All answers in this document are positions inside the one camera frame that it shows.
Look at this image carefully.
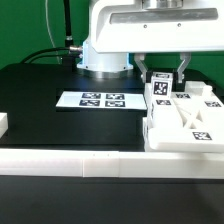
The thin white cable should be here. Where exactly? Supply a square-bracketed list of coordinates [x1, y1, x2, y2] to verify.
[45, 0, 63, 65]

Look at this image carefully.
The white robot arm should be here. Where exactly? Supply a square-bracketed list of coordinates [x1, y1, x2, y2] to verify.
[79, 0, 224, 80]

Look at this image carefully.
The white chair back frame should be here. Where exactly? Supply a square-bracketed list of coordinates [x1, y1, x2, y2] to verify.
[143, 81, 224, 154]

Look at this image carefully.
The white tagged cube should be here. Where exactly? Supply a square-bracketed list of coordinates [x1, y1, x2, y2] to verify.
[151, 72, 173, 97]

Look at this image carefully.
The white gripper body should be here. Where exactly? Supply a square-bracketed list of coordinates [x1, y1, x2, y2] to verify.
[90, 0, 224, 53]

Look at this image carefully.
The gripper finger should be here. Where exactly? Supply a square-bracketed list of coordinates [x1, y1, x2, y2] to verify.
[176, 52, 191, 84]
[134, 53, 152, 83]

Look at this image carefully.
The white marker sheet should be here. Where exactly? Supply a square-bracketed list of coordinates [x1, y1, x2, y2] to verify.
[56, 91, 147, 110]

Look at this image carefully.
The black cable bundle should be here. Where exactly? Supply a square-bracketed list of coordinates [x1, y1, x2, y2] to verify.
[20, 0, 84, 65]

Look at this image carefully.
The white U-shaped fence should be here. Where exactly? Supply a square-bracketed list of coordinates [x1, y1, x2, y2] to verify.
[0, 112, 224, 178]

